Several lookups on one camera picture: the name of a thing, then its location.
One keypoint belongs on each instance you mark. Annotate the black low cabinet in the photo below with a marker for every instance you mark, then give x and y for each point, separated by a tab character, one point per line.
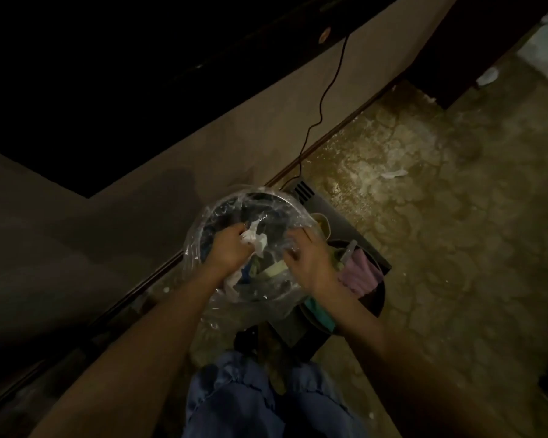
336	219

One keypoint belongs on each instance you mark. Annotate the person's left forearm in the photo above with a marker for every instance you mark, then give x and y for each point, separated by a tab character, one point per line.
132	360

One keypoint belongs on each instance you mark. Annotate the pink cleaning cloth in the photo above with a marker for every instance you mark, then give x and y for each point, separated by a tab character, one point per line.
358	273

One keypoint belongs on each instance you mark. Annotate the black television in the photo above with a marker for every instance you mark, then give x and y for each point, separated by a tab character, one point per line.
119	86

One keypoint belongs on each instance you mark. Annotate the person's left hand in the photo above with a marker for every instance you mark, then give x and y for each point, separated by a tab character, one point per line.
228	251

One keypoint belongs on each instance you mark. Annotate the person's right hand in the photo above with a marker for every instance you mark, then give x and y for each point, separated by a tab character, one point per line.
309	260

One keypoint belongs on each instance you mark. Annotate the white paper scrap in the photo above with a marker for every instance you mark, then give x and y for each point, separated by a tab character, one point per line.
253	235

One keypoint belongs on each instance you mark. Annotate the trash bin with clear bag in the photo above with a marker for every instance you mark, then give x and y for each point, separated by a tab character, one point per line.
285	210

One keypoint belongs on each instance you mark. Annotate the person's blue trousers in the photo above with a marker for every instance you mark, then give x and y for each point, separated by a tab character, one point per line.
256	406

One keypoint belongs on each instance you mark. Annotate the person's right forearm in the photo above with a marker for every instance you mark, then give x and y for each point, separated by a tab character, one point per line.
411	374

